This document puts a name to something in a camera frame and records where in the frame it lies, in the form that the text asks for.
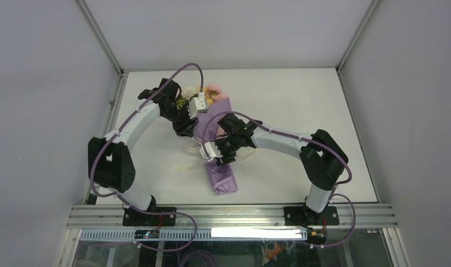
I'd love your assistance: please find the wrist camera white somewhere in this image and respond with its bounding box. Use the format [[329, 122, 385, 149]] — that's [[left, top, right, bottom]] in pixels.
[[199, 142, 222, 162], [188, 91, 208, 119]]

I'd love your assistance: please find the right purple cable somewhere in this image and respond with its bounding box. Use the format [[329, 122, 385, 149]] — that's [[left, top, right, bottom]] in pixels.
[[201, 111, 358, 248]]

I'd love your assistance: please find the white led light bar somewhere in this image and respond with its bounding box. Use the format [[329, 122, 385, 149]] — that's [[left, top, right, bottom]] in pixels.
[[211, 228, 284, 239]]

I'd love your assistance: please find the pink fake flower stem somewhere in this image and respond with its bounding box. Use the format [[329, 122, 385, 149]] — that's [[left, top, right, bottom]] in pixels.
[[204, 84, 229, 103]]

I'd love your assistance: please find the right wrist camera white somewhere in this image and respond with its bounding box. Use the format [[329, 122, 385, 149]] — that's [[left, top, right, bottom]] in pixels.
[[199, 142, 222, 162]]

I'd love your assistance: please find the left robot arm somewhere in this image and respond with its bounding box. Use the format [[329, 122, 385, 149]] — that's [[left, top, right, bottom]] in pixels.
[[88, 78, 208, 226]]

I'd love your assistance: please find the aluminium front rail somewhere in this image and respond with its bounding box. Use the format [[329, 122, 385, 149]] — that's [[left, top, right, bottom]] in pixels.
[[67, 203, 399, 229]]

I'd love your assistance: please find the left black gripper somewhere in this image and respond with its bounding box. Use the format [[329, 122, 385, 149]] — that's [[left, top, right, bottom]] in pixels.
[[161, 102, 199, 137]]

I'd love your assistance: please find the pink purple wrapping paper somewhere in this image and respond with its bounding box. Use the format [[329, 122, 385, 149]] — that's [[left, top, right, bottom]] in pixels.
[[193, 97, 238, 195]]

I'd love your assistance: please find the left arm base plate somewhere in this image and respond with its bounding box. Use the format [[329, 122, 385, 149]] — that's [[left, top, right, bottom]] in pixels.
[[122, 206, 177, 226]]

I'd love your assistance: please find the purple cable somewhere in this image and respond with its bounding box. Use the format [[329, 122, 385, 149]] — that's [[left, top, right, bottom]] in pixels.
[[201, 111, 358, 248], [90, 62, 205, 253]]

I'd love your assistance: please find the white fake flower stem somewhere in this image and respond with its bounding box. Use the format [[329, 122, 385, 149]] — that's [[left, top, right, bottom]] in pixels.
[[181, 86, 200, 101]]

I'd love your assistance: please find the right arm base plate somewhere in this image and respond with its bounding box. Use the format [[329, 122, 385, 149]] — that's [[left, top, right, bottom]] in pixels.
[[283, 205, 340, 227]]

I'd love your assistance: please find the cream ribbon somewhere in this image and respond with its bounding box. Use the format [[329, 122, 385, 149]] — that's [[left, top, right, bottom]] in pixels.
[[172, 142, 260, 172]]

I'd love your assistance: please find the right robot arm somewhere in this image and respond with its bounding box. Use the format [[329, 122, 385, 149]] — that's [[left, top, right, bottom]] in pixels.
[[202, 112, 349, 225]]

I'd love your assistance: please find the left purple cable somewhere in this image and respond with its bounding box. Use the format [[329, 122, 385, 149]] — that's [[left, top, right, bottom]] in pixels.
[[90, 62, 205, 253]]

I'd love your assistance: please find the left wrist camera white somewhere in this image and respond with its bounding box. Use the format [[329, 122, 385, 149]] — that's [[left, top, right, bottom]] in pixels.
[[188, 91, 208, 119]]

